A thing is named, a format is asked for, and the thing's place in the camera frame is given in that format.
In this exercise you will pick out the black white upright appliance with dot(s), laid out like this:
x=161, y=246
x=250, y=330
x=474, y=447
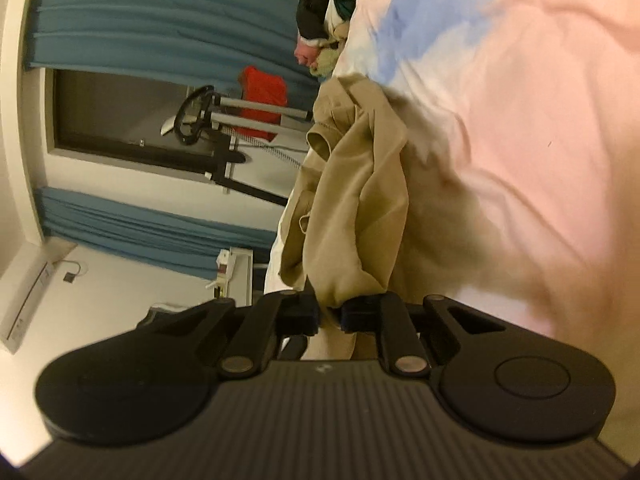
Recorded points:
x=242, y=163

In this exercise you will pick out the tan hooded sweatshirt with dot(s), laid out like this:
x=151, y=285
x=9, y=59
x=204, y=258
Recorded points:
x=342, y=227

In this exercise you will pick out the narrow blue curtain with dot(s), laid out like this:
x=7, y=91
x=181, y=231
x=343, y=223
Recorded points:
x=181, y=244

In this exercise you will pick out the large blue curtain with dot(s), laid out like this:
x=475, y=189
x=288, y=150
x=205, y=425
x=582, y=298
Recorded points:
x=192, y=42

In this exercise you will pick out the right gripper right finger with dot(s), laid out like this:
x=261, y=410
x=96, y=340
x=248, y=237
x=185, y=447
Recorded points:
x=397, y=342

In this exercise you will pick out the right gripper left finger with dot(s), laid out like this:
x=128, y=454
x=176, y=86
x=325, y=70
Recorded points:
x=277, y=328

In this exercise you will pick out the dark window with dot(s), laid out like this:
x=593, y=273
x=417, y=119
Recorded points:
x=120, y=117

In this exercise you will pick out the pile of mixed clothes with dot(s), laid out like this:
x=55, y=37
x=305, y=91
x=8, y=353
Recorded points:
x=322, y=31

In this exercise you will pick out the white dressing table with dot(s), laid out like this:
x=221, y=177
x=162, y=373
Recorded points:
x=234, y=276

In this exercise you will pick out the wall power socket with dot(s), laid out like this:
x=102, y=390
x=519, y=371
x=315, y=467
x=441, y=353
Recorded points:
x=69, y=277

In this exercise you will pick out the white air conditioner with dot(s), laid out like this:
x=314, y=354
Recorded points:
x=23, y=284

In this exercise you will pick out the pastel bed duvet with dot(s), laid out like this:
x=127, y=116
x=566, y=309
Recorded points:
x=522, y=163

